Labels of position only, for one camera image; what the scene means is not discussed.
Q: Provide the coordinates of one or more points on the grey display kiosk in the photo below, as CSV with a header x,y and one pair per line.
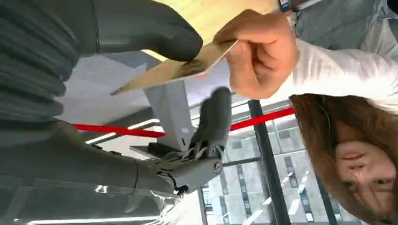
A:
x,y
171,115

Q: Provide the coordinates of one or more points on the person's hand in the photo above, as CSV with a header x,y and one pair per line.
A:
x,y
261,56

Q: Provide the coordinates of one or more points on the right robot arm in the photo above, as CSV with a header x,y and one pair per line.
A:
x,y
34,62

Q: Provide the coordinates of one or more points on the red barrier tape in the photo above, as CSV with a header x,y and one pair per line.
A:
x,y
124,131

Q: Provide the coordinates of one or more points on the black window frame bar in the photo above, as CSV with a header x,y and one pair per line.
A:
x,y
269,161

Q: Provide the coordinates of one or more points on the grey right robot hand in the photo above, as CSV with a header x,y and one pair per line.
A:
x,y
77,174

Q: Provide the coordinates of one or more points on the person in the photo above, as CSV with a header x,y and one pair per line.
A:
x,y
357,62

